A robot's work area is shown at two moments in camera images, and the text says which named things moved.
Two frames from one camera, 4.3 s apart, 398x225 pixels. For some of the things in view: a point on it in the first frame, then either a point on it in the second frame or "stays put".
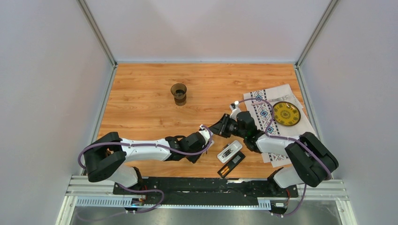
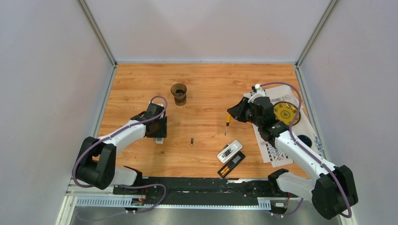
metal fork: [265, 102] stays put
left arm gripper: [194, 159] to [163, 132]
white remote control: [228, 153] stays put
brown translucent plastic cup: [179, 90] stays put
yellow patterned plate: [287, 113] stays put
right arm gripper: [220, 127] to [237, 111]
